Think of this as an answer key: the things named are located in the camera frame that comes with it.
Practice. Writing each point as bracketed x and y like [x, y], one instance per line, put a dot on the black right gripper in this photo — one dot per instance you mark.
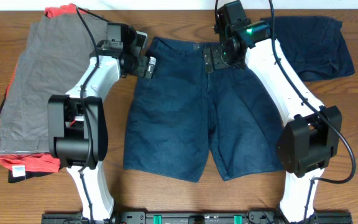
[218, 63]

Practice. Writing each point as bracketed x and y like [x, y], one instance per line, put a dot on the red folded garment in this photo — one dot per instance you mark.
[38, 162]

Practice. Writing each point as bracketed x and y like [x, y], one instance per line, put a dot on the navy blue shorts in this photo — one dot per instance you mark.
[184, 114]

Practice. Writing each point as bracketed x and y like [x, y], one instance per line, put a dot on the grey folded shorts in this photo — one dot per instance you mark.
[55, 58]

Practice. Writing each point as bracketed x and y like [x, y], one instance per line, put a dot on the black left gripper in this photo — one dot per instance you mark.
[142, 66]

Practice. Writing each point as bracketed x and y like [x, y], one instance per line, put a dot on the folded dark navy garment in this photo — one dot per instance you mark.
[314, 46]

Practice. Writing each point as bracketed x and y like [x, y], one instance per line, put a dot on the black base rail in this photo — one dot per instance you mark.
[251, 217]

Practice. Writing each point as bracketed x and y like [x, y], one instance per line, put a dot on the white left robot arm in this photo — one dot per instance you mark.
[78, 135]

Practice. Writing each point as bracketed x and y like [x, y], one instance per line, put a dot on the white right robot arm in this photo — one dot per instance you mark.
[309, 129]

